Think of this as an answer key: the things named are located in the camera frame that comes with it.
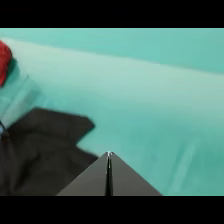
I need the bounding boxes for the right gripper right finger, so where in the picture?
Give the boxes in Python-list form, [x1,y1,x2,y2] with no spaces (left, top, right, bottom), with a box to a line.
[108,151,163,197]

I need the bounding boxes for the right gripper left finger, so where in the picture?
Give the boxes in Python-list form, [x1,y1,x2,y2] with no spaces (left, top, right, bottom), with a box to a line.
[56,151,110,197]

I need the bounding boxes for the dark brown T-shirt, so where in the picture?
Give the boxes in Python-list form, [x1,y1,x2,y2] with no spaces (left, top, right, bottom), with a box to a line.
[0,107,100,197]

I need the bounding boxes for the red garment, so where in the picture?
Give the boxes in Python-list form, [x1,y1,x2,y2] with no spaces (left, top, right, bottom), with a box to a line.
[0,40,13,88]

